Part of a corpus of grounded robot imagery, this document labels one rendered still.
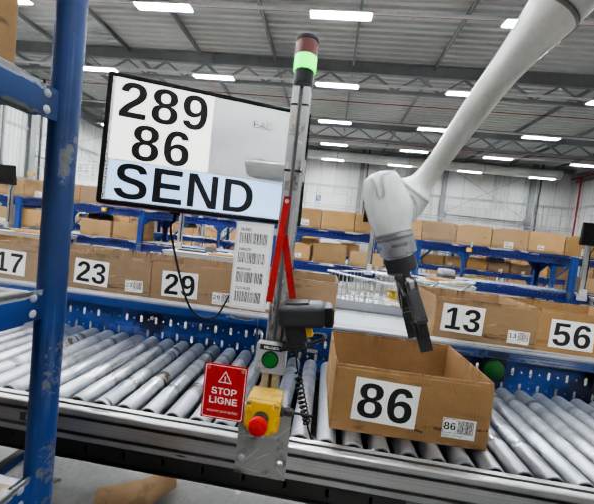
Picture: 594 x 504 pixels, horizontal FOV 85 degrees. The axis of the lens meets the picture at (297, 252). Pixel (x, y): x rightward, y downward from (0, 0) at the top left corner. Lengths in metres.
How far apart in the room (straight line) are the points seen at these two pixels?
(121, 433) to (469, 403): 0.85
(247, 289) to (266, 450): 0.37
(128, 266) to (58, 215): 1.17
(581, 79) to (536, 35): 15.70
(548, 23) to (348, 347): 0.94
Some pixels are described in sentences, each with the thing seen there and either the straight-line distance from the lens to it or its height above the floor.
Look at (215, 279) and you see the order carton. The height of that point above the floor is 1.00.
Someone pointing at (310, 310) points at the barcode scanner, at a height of 1.08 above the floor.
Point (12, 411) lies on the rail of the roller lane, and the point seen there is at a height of 0.71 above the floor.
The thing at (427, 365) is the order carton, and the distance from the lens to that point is 1.23.
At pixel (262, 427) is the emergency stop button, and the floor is 0.85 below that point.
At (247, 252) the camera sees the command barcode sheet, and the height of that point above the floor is 1.18.
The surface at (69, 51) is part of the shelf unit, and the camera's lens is 0.44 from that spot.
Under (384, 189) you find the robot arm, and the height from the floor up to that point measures 1.35.
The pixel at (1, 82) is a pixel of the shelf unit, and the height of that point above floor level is 1.32.
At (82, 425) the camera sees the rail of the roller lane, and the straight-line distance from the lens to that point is 1.04.
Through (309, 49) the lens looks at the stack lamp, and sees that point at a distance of 0.82.
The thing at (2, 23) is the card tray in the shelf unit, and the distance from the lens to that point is 0.44.
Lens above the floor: 1.23
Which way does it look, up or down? 3 degrees down
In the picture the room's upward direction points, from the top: 6 degrees clockwise
